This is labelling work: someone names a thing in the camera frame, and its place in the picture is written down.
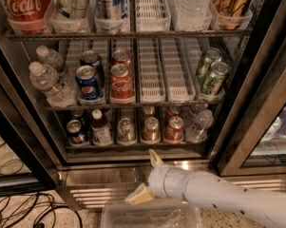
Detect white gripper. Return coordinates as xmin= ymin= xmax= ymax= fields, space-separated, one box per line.
xmin=124 ymin=149 xmax=193 ymax=205

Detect green 7up can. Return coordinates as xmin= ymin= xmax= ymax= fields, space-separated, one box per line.
xmin=118 ymin=118 xmax=136 ymax=143

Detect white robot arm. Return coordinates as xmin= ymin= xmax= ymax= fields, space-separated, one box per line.
xmin=124 ymin=149 xmax=286 ymax=228

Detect front orange can bottom shelf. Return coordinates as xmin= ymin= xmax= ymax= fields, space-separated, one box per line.
xmin=143 ymin=117 xmax=160 ymax=141

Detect orange can shelf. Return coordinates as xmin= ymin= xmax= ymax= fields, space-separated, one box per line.
xmin=143 ymin=117 xmax=160 ymax=141
xmin=142 ymin=106 xmax=156 ymax=120

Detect front red can bottom shelf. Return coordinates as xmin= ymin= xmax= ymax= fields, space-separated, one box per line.
xmin=164 ymin=116 xmax=184 ymax=141

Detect red can shelf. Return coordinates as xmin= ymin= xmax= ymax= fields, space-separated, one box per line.
xmin=165 ymin=105 xmax=182 ymax=121
xmin=164 ymin=116 xmax=184 ymax=141

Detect rear orange can bottom shelf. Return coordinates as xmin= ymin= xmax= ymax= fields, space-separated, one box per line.
xmin=142 ymin=106 xmax=156 ymax=120

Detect rear red can bottom shelf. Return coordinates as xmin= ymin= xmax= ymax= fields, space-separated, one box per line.
xmin=165 ymin=105 xmax=182 ymax=121

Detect clear water bottle bottom shelf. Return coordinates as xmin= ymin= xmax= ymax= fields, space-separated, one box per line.
xmin=186 ymin=109 xmax=214 ymax=143

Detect Pepsi can bottom shelf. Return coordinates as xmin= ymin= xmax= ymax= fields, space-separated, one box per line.
xmin=67 ymin=120 xmax=88 ymax=145

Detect pepsi can shelf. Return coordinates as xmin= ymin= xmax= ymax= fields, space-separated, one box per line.
xmin=80 ymin=49 xmax=105 ymax=87
xmin=75 ymin=65 xmax=103 ymax=100
xmin=67 ymin=120 xmax=88 ymax=145

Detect front Coca-Cola can middle shelf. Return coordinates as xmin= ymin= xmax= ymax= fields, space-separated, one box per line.
xmin=110 ymin=64 xmax=134 ymax=99

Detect coca-cola can shelf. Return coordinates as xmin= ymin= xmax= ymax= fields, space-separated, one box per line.
xmin=111 ymin=49 xmax=132 ymax=67
xmin=110 ymin=64 xmax=134 ymax=99

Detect front Pepsi can middle shelf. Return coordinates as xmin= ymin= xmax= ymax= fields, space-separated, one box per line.
xmin=75 ymin=65 xmax=103 ymax=100

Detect front green can middle shelf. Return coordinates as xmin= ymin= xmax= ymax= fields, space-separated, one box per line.
xmin=200 ymin=62 xmax=230 ymax=95

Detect green can shelf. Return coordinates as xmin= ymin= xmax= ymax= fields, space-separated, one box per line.
xmin=200 ymin=62 xmax=230 ymax=95
xmin=196 ymin=47 xmax=222 ymax=84

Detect right glass fridge door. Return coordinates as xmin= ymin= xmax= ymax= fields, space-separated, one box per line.
xmin=217 ymin=22 xmax=286 ymax=177

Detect front water bottle middle shelf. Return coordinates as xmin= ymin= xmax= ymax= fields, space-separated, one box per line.
xmin=29 ymin=62 xmax=77 ymax=107

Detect rear Coca-Cola can middle shelf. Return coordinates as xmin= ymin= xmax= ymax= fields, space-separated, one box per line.
xmin=111 ymin=49 xmax=132 ymax=67

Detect left open fridge door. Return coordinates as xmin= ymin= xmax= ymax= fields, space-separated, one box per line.
xmin=0 ymin=48 xmax=59 ymax=197

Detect rear Pepsi can middle shelf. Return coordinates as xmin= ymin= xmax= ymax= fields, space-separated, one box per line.
xmin=80 ymin=49 xmax=105 ymax=87

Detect rear green can middle shelf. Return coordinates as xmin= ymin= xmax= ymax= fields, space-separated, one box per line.
xmin=196 ymin=47 xmax=222 ymax=84

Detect white can behind glass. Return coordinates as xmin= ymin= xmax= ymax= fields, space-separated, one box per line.
xmin=261 ymin=117 xmax=281 ymax=142

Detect rear water bottle middle shelf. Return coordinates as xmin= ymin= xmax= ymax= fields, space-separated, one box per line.
xmin=36 ymin=46 xmax=68 ymax=78

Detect white empty tray top shelf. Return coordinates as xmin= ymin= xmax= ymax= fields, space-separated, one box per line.
xmin=135 ymin=0 xmax=171 ymax=32

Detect clear plastic bin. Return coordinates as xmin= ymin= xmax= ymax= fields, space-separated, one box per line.
xmin=101 ymin=199 xmax=204 ymax=228

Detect small dark juice bottle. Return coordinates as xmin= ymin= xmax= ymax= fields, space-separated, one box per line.
xmin=91 ymin=109 xmax=112 ymax=146

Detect white empty tray left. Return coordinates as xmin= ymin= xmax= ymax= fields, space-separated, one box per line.
xmin=137 ymin=38 xmax=165 ymax=104

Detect white empty tray right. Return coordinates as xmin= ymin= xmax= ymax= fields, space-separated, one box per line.
xmin=160 ymin=38 xmax=196 ymax=103

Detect clear large water bottle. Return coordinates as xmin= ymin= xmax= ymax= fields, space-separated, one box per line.
xmin=172 ymin=0 xmax=215 ymax=21

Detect silver blue large bottle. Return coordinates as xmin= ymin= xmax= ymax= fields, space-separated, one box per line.
xmin=96 ymin=0 xmax=126 ymax=20

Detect amber tea bottle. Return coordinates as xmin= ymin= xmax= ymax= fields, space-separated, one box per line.
xmin=210 ymin=0 xmax=252 ymax=30

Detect green labelled large bottle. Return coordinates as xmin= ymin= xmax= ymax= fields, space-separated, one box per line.
xmin=56 ymin=0 xmax=89 ymax=21

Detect large Coca-Cola bottle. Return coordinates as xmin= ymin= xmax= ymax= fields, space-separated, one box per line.
xmin=4 ymin=0 xmax=51 ymax=34

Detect black cables on floor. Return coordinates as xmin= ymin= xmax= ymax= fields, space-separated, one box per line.
xmin=0 ymin=142 xmax=84 ymax=228

